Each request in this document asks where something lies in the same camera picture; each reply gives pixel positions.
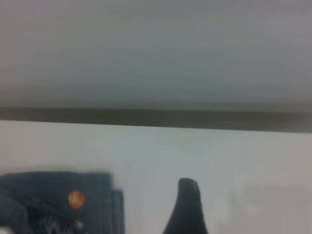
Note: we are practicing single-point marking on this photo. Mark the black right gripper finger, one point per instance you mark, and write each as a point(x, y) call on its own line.
point(187, 212)

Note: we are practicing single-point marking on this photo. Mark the blue denim jeans with print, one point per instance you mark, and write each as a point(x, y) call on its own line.
point(36, 207)

